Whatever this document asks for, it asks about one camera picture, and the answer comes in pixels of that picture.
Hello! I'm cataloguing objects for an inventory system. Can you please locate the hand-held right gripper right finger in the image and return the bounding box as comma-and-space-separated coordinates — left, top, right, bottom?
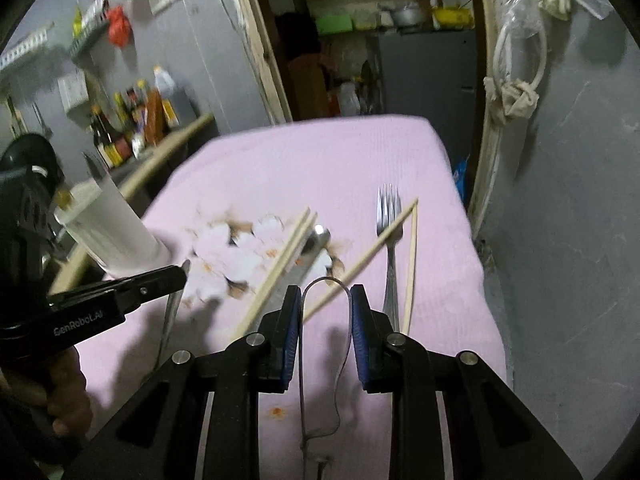
350, 284, 583, 480

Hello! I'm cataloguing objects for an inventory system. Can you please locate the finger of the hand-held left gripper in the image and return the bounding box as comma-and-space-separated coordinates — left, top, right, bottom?
47, 264, 191, 320

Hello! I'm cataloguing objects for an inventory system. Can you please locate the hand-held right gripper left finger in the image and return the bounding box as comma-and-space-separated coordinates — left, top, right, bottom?
65, 285, 303, 480

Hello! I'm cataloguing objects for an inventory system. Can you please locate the slim metal spoon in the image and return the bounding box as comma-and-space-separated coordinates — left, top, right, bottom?
154, 259, 192, 367

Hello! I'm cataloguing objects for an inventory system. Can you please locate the white utensil holder cup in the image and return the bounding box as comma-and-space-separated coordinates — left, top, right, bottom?
54, 178, 173, 281

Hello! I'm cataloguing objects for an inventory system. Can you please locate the metal fork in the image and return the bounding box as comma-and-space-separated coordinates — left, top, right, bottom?
376, 184, 404, 332

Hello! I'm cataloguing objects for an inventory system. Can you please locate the stainless steel utensil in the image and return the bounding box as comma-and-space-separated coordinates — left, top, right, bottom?
260, 226, 332, 332

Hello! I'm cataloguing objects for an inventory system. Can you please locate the wooden chopsticks pair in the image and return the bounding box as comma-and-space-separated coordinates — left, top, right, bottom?
239, 210, 319, 342

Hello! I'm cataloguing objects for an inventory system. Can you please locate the wooden chopstick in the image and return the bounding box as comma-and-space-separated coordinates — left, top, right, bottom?
403, 204, 419, 337
301, 199, 419, 322
232, 206, 312, 338

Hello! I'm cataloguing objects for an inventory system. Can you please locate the person's left hand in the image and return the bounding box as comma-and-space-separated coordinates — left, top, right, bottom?
46, 347, 94, 442

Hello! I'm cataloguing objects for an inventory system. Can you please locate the dark sauce bottle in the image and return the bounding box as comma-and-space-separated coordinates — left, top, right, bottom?
90, 105, 127, 170

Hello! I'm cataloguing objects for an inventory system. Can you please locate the wooden shelf board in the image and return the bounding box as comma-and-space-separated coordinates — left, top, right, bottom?
52, 114, 217, 293

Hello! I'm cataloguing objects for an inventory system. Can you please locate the orange snack packet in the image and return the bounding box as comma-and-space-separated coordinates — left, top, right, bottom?
144, 87, 167, 145

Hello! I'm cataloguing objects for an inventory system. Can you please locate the pink floral cloth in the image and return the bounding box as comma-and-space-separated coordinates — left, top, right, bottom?
75, 114, 509, 480

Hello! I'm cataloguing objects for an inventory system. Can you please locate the blue packet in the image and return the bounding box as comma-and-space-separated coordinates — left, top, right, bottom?
451, 156, 471, 202

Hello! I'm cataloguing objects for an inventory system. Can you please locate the cooking oil jug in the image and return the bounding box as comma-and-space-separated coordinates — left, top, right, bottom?
151, 65, 177, 99

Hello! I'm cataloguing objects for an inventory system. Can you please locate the red plastic bag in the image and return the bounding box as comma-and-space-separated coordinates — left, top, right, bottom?
106, 6, 134, 49

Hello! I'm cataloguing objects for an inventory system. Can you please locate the grey metal cabinet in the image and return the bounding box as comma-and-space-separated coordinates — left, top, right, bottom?
376, 29, 479, 161

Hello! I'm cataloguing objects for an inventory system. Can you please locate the beige rag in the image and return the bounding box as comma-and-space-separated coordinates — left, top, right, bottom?
482, 76, 541, 122

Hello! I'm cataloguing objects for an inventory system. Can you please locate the green box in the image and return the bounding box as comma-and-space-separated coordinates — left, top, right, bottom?
316, 12, 354, 37

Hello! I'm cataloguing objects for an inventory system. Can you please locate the metal pot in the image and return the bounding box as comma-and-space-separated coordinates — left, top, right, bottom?
389, 4, 427, 29

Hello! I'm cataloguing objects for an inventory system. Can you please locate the yellow basin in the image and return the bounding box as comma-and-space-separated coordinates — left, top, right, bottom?
431, 6, 475, 30

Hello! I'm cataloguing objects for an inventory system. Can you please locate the clear plastic bag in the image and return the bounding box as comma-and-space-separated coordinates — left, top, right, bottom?
497, 0, 613, 61

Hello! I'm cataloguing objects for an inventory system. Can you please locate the wooden door frame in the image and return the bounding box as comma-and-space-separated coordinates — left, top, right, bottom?
236, 0, 502, 241

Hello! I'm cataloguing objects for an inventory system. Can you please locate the white hose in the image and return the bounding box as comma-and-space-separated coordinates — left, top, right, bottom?
492, 19, 549, 97

